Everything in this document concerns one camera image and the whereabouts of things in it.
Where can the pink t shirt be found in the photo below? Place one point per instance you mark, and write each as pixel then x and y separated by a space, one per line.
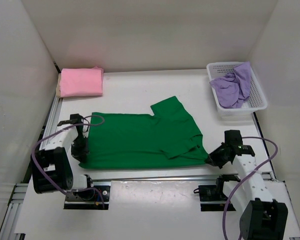
pixel 81 82

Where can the beige t shirt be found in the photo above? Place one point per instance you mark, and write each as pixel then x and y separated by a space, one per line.
pixel 57 89

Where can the white front cover board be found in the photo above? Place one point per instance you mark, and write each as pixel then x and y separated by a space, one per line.
pixel 138 210

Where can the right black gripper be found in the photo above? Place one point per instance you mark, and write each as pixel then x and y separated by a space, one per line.
pixel 213 159

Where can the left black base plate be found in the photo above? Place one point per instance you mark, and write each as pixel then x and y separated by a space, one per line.
pixel 95 195

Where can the green t shirt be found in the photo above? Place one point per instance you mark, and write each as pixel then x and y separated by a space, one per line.
pixel 168 138

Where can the white plastic basket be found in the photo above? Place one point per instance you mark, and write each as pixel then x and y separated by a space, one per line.
pixel 256 101

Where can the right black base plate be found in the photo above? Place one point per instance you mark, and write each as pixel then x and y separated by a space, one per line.
pixel 210 193

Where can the lilac t shirt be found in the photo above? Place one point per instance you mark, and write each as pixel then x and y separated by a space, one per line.
pixel 233 88

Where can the aluminium frame rail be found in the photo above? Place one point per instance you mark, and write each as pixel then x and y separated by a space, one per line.
pixel 19 190

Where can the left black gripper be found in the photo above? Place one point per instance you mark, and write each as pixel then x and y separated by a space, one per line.
pixel 78 154

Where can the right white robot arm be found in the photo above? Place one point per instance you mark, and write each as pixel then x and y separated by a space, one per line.
pixel 262 217

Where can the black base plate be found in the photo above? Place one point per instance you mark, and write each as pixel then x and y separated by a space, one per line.
pixel 210 193
pixel 95 195

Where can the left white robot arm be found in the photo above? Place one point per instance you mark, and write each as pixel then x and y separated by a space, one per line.
pixel 51 169

